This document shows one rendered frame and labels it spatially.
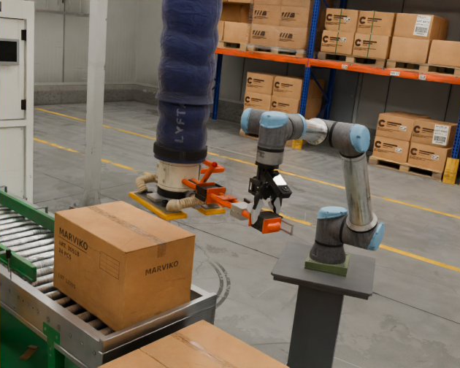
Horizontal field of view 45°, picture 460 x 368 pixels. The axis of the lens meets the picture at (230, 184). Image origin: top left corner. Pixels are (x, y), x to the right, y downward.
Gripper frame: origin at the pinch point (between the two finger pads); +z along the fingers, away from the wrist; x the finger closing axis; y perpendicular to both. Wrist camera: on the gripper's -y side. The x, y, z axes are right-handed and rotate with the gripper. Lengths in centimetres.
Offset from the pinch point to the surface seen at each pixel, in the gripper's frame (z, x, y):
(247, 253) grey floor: 127, -173, 225
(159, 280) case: 51, 3, 65
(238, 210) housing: -0.5, 3.7, 11.3
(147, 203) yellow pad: 11, 15, 59
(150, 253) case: 36, 10, 64
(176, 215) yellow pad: 11.0, 10.8, 42.4
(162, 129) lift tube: -21, 12, 57
